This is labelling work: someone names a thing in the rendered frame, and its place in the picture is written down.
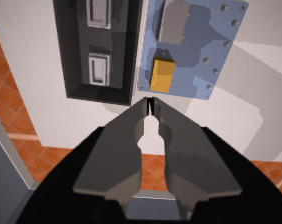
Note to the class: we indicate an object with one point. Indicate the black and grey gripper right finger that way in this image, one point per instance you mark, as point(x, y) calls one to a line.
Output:
point(201, 166)

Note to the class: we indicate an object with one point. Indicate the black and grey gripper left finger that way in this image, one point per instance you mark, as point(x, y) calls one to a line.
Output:
point(107, 164)

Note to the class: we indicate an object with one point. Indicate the yellow rectangular block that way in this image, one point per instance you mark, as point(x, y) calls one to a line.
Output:
point(162, 71)

